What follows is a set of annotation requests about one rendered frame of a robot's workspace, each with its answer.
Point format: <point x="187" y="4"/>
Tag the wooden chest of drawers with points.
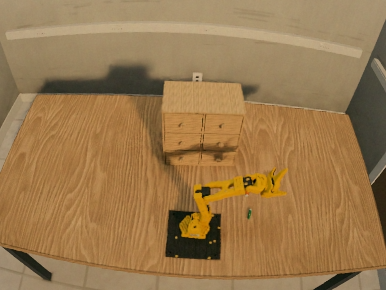
<point x="202" y="98"/>

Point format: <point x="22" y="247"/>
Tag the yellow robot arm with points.
<point x="252" y="183"/>

